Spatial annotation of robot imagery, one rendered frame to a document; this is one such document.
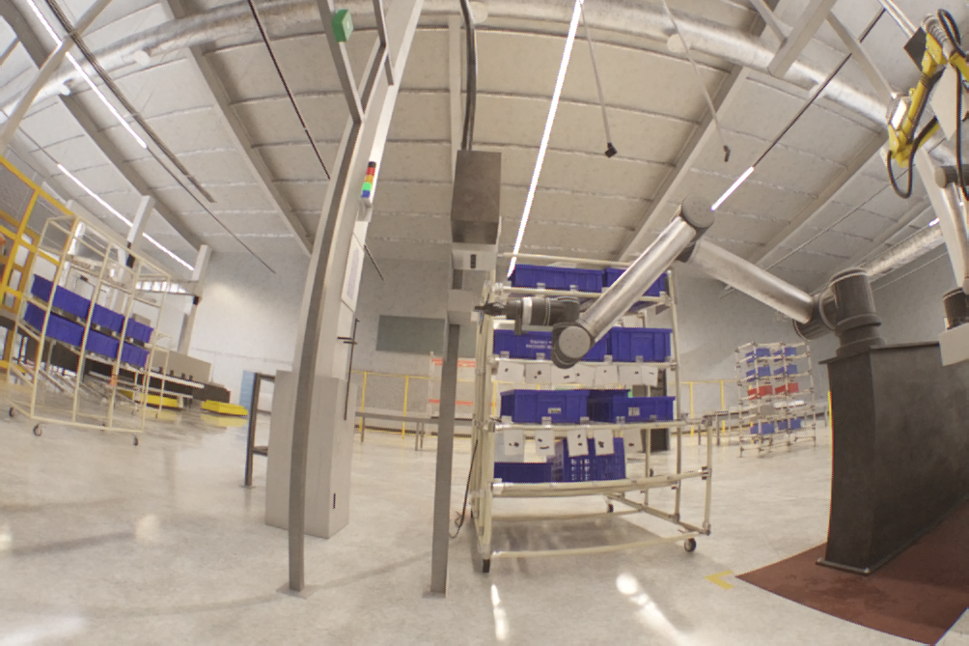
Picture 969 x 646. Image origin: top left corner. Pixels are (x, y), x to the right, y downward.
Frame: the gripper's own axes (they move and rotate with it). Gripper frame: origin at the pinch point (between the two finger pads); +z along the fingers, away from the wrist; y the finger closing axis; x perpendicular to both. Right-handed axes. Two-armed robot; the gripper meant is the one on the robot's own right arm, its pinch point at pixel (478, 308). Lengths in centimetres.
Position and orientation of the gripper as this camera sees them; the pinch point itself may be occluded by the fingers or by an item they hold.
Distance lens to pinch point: 150.7
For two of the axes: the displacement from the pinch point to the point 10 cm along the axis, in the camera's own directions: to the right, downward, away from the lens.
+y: 0.4, -3.4, -9.4
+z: -10.0, -0.6, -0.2
